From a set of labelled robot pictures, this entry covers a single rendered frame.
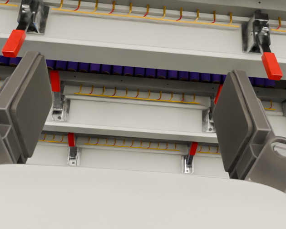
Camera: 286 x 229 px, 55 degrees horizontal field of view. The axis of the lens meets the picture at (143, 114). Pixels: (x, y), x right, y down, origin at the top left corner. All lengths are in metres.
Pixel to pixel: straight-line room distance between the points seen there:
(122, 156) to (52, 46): 0.37
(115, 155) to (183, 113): 0.23
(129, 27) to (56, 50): 0.09
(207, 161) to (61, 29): 0.47
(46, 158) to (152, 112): 0.30
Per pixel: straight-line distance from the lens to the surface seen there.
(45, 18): 0.37
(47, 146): 0.69
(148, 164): 0.66
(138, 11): 0.36
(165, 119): 0.50
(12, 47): 0.30
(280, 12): 0.39
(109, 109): 0.50
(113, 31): 0.35
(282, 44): 0.39
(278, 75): 0.31
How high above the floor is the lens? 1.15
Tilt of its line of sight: 56 degrees down
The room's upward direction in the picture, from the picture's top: 8 degrees clockwise
